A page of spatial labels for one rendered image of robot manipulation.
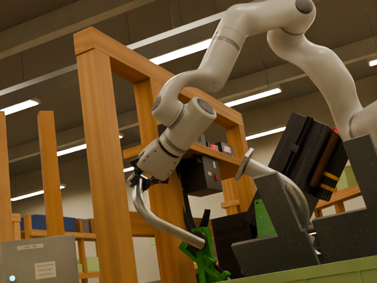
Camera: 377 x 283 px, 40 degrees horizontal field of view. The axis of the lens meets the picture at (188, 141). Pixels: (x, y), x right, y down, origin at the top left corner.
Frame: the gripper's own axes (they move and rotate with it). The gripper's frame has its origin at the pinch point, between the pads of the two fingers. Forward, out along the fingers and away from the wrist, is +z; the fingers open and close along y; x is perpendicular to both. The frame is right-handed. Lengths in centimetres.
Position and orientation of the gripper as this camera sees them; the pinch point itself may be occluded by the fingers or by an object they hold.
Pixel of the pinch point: (139, 182)
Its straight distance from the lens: 153.3
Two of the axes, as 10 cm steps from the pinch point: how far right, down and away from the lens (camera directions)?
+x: 0.3, 5.4, -8.4
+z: -6.0, 6.8, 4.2
